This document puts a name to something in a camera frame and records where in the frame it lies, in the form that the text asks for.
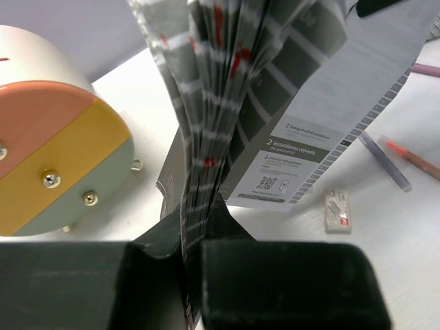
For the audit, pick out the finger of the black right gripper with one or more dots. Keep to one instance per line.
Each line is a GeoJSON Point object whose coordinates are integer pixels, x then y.
{"type": "Point", "coordinates": [365, 8]}

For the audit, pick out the orange highlighter pen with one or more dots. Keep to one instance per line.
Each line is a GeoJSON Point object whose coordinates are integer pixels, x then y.
{"type": "Point", "coordinates": [411, 158]}

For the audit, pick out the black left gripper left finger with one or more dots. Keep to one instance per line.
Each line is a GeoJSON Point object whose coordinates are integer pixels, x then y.
{"type": "Point", "coordinates": [94, 285]}

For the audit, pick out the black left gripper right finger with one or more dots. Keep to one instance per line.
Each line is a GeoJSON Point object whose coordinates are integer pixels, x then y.
{"type": "Point", "coordinates": [250, 284]}

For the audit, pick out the grey white manual booklet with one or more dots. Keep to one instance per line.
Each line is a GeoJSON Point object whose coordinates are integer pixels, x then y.
{"type": "Point", "coordinates": [265, 91]}

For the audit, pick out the cream round drawer box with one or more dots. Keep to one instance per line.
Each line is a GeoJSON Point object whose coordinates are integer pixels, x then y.
{"type": "Point", "coordinates": [63, 148]}

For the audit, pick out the pink purple highlighter pen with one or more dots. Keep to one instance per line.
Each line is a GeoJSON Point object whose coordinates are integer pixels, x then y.
{"type": "Point", "coordinates": [427, 70]}

